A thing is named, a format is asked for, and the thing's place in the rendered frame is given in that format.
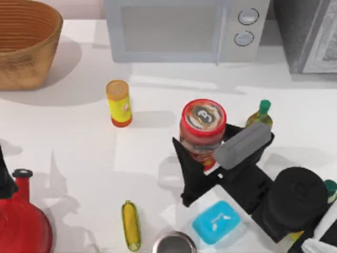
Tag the red lidded jar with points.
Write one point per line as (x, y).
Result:
(202, 124)

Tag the pale grey rounded box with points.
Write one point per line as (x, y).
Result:
(243, 146)

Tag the green capped yellow bottle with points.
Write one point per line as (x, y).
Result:
(259, 118)

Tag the light blue box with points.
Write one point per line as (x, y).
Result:
(217, 224)

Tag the metal cup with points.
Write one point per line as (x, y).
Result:
(173, 243)

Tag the yellow corn cob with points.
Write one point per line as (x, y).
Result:
(131, 224)

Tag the round microwave knob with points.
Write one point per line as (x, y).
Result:
(244, 38)
(248, 15)

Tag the pale microwave oven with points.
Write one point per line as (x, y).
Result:
(259, 39)

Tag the yellow can with orange lid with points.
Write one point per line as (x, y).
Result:
(119, 108)

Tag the microwave glass door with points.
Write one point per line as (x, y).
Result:
(168, 29)

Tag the red bottle with black rim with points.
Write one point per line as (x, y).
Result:
(22, 218)

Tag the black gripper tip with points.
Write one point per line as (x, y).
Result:
(4, 174)

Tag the woven brown basket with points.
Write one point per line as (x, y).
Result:
(25, 50)

